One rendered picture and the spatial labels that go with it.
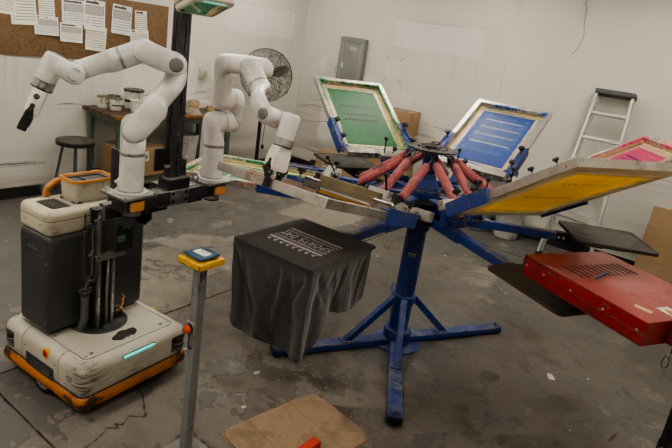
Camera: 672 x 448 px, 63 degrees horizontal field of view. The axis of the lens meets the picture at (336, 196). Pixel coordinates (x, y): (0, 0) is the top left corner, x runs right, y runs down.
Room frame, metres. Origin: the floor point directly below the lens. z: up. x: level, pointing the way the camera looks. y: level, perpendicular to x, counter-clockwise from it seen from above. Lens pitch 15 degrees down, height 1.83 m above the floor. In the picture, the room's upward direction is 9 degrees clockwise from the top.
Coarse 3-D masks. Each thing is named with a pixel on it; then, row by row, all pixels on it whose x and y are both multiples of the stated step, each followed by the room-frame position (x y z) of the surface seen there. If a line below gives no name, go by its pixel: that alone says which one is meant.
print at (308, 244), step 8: (280, 232) 2.40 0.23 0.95; (288, 232) 2.42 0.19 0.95; (296, 232) 2.44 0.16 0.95; (304, 232) 2.45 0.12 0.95; (280, 240) 2.30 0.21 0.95; (288, 240) 2.32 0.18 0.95; (296, 240) 2.33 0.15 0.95; (304, 240) 2.35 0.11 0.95; (312, 240) 2.36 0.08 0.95; (320, 240) 2.38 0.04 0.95; (296, 248) 2.23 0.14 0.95; (304, 248) 2.25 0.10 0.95; (312, 248) 2.26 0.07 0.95; (320, 248) 2.28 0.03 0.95; (328, 248) 2.29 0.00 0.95; (336, 248) 2.31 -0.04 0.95; (312, 256) 2.17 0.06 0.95; (320, 256) 2.18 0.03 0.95
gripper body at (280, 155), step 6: (276, 144) 2.11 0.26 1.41; (270, 150) 2.10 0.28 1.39; (276, 150) 2.09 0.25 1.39; (282, 150) 2.11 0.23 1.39; (288, 150) 2.13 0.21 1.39; (270, 156) 2.09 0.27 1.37; (276, 156) 2.09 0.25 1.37; (282, 156) 2.11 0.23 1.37; (288, 156) 2.14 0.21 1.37; (264, 162) 2.10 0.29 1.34; (276, 162) 2.09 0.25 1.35; (282, 162) 2.11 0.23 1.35; (288, 162) 2.15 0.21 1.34; (270, 168) 2.13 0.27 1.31; (276, 168) 2.09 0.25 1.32; (282, 168) 2.12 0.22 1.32
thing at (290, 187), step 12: (228, 168) 2.22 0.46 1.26; (240, 168) 2.19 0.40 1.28; (252, 180) 2.13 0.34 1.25; (276, 180) 2.09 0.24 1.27; (288, 180) 2.59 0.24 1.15; (288, 192) 2.03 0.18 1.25; (300, 192) 2.00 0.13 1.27; (324, 204) 1.93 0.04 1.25; (336, 204) 1.98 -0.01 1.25; (348, 204) 2.05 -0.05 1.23; (372, 216) 2.21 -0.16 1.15; (384, 216) 2.30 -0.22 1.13
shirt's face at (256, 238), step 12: (276, 228) 2.45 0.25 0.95; (288, 228) 2.48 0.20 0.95; (300, 228) 2.50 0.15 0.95; (312, 228) 2.53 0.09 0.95; (324, 228) 2.55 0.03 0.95; (252, 240) 2.25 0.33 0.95; (264, 240) 2.27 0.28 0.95; (336, 240) 2.41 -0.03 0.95; (348, 240) 2.43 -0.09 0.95; (360, 240) 2.46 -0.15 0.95; (276, 252) 2.16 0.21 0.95; (288, 252) 2.18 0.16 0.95; (300, 252) 2.20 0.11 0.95; (336, 252) 2.26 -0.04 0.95; (348, 252) 2.28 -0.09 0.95; (300, 264) 2.07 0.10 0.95; (312, 264) 2.09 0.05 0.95; (324, 264) 2.10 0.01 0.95
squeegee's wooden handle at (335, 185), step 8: (320, 176) 2.67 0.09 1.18; (328, 176) 2.65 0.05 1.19; (320, 184) 2.65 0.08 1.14; (328, 184) 2.63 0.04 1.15; (336, 184) 2.61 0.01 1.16; (344, 184) 2.58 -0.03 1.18; (352, 184) 2.56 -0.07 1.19; (336, 192) 2.59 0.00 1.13; (344, 192) 2.57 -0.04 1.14; (352, 192) 2.55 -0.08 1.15; (360, 192) 2.53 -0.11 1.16; (368, 192) 2.51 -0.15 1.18; (376, 192) 2.49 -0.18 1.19; (360, 200) 2.51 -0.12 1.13; (368, 200) 2.49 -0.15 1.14
